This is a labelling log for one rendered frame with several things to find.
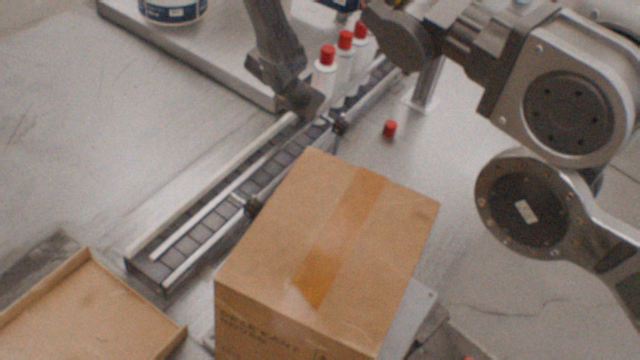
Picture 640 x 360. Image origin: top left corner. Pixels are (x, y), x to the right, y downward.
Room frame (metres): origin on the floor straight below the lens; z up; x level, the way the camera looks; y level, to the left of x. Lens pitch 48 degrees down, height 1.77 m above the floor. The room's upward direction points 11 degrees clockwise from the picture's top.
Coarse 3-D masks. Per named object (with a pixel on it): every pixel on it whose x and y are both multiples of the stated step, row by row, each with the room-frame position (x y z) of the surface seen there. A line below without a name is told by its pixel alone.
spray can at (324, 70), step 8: (328, 48) 1.01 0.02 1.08; (320, 56) 1.00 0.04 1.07; (328, 56) 0.99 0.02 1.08; (320, 64) 0.99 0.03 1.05; (328, 64) 0.99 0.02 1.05; (336, 64) 1.01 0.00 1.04; (312, 72) 1.00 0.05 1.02; (320, 72) 0.98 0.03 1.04; (328, 72) 0.98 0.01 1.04; (312, 80) 0.99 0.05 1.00; (320, 80) 0.98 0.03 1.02; (328, 80) 0.98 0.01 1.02; (320, 88) 0.98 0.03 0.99; (328, 88) 0.99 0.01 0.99; (328, 96) 0.99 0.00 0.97; (320, 120) 0.98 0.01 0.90
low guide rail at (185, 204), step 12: (288, 120) 0.95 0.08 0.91; (264, 132) 0.89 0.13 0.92; (276, 132) 0.91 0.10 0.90; (252, 144) 0.85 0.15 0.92; (240, 156) 0.80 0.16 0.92; (228, 168) 0.77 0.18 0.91; (216, 180) 0.73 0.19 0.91; (192, 192) 0.68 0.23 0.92; (204, 192) 0.70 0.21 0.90; (180, 204) 0.65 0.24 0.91; (168, 216) 0.62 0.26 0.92; (156, 228) 0.58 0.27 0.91; (144, 240) 0.55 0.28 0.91; (132, 252) 0.53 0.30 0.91
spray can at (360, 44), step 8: (360, 24) 1.12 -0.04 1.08; (360, 32) 1.12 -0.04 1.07; (360, 40) 1.12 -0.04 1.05; (368, 40) 1.13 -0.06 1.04; (360, 48) 1.11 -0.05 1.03; (360, 56) 1.11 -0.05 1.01; (352, 64) 1.11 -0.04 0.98; (360, 64) 1.11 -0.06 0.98; (352, 72) 1.11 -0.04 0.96; (360, 72) 1.12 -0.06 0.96; (352, 96) 1.11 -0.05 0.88
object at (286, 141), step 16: (352, 80) 1.07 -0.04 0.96; (336, 96) 1.00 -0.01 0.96; (320, 112) 0.94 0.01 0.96; (304, 128) 0.88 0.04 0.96; (288, 144) 0.83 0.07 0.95; (240, 176) 0.71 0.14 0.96; (224, 192) 0.66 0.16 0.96; (208, 208) 0.62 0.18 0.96; (192, 224) 0.57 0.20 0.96; (176, 240) 0.54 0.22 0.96; (160, 256) 0.50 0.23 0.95
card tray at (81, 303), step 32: (32, 288) 0.43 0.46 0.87; (64, 288) 0.46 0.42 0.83; (96, 288) 0.48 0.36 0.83; (128, 288) 0.49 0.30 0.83; (0, 320) 0.37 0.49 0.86; (32, 320) 0.39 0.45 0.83; (64, 320) 0.40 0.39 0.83; (96, 320) 0.42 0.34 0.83; (128, 320) 0.43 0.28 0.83; (160, 320) 0.44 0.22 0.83; (0, 352) 0.32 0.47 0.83; (32, 352) 0.33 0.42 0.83; (64, 352) 0.35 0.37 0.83; (96, 352) 0.36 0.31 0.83; (128, 352) 0.37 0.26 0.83; (160, 352) 0.37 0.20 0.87
